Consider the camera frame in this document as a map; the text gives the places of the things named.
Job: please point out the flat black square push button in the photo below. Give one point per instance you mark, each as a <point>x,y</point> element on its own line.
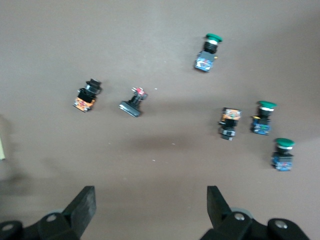
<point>130,107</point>

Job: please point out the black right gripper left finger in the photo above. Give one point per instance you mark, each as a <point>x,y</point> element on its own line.
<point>80,212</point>

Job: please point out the green terminal block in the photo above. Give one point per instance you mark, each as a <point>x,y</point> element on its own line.
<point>1,142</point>

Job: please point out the black selector switch orange block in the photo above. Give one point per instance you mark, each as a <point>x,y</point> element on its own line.
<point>86,100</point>

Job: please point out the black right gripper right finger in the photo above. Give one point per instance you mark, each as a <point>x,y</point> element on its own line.
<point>220,215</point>

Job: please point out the beige black switch part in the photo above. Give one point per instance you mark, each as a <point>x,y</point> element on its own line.
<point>230,117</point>

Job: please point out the green mushroom push button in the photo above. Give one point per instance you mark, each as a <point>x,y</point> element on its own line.
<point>205,60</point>
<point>261,127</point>
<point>282,160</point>

